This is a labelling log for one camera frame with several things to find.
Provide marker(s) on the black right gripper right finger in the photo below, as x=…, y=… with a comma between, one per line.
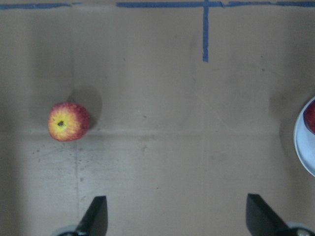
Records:
x=261, y=219

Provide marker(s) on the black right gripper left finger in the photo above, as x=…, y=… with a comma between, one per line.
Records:
x=95, y=220

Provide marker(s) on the red yellow transferred apple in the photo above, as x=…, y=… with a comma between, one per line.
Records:
x=68, y=121

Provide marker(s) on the light blue plate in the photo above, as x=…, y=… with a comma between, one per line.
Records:
x=304, y=141

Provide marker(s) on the red apple far on plate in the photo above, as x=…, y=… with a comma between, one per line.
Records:
x=309, y=117

